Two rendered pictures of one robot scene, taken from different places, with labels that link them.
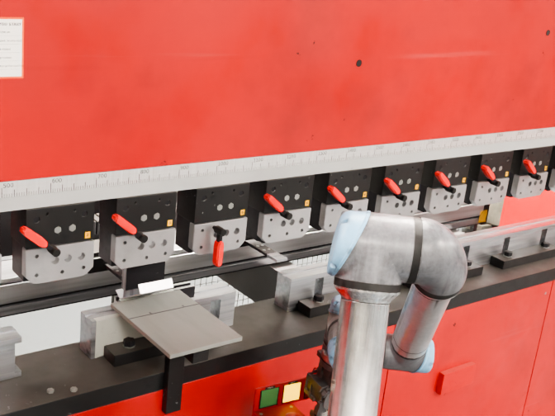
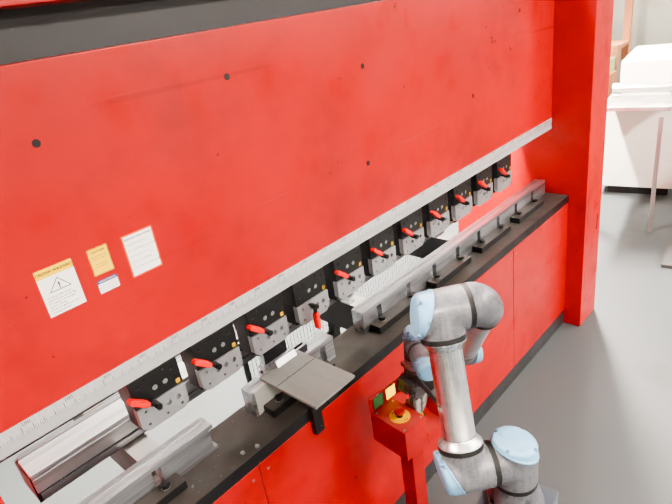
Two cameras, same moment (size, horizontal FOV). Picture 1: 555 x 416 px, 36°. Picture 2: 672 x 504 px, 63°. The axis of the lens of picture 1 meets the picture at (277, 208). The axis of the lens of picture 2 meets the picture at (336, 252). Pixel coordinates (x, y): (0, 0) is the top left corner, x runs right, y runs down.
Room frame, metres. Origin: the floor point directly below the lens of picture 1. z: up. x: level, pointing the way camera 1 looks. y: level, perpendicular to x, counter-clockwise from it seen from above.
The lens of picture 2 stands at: (0.23, 0.16, 2.09)
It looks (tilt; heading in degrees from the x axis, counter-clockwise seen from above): 24 degrees down; 355
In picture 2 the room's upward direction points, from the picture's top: 9 degrees counter-clockwise
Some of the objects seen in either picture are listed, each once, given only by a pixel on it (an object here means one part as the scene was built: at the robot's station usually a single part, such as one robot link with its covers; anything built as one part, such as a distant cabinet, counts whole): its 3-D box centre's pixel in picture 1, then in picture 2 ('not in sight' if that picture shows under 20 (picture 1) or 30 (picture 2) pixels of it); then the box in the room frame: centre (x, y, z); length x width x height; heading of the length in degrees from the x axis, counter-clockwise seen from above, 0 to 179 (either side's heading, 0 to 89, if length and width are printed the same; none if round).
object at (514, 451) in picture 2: not in sight; (512, 457); (1.26, -0.30, 0.94); 0.13 x 0.12 x 0.14; 90
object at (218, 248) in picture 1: (217, 245); (315, 315); (1.86, 0.13, 1.12); 0.04 x 0.02 x 0.10; 39
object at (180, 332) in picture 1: (174, 321); (306, 377); (1.70, 0.20, 1.00); 0.26 x 0.18 x 0.01; 39
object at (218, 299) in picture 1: (160, 318); (291, 371); (1.85, 0.25, 0.92); 0.39 x 0.06 x 0.10; 129
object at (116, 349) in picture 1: (167, 342); (301, 386); (1.80, 0.22, 0.89); 0.30 x 0.05 x 0.03; 129
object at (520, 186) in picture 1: (524, 168); (477, 185); (2.69, -0.77, 1.18); 0.15 x 0.09 x 0.17; 129
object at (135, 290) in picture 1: (143, 275); (273, 350); (1.82, 0.29, 1.05); 0.10 x 0.02 x 0.10; 129
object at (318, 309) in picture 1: (345, 299); (397, 311); (2.15, -0.21, 0.89); 0.30 x 0.05 x 0.03; 129
